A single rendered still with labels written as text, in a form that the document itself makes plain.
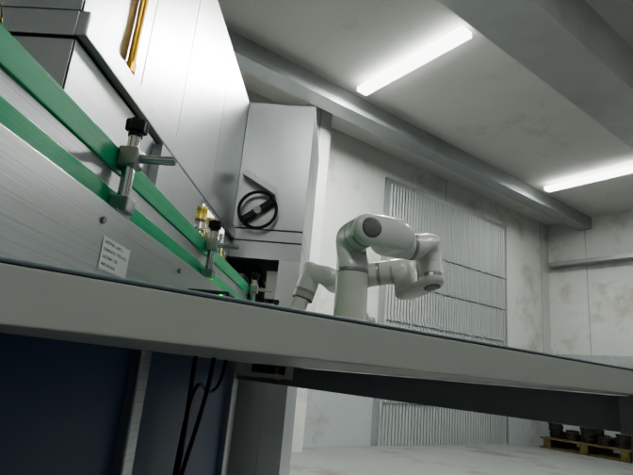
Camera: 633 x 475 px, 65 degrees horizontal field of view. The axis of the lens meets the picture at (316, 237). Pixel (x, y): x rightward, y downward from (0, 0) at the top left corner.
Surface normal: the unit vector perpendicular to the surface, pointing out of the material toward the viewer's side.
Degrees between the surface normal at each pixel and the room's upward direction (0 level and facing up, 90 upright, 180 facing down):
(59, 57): 90
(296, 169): 90
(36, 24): 90
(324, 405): 90
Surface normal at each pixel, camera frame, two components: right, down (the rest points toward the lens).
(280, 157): -0.04, -0.26
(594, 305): -0.79, -0.22
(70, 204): 1.00, 0.07
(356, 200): 0.61, -0.15
